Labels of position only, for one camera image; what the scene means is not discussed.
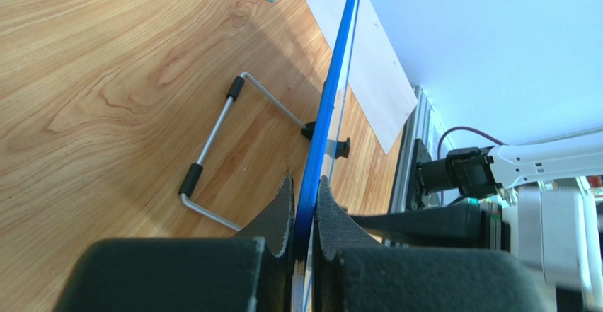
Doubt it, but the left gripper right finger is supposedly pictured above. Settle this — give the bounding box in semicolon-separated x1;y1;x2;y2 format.
313;178;545;311

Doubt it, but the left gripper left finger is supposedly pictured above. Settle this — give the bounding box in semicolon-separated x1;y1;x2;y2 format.
55;175;294;311

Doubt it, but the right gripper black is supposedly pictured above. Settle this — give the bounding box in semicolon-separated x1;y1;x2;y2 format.
352;203;511;252

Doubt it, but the blue framed whiteboard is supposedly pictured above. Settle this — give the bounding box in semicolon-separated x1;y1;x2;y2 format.
178;0;366;312

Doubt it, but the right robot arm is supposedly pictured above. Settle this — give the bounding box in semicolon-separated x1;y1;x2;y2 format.
352;133;602;248

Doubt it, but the pinkish beige mat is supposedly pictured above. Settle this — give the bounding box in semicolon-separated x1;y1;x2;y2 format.
305;0;418;154

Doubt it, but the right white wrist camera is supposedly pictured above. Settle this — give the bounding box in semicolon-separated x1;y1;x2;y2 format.
502;177;602;306

